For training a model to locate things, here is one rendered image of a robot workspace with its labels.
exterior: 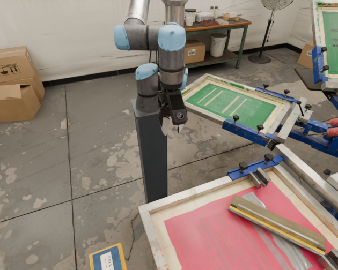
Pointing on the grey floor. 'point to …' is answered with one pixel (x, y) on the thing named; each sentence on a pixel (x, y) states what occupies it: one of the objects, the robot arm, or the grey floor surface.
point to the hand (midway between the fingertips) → (173, 132)
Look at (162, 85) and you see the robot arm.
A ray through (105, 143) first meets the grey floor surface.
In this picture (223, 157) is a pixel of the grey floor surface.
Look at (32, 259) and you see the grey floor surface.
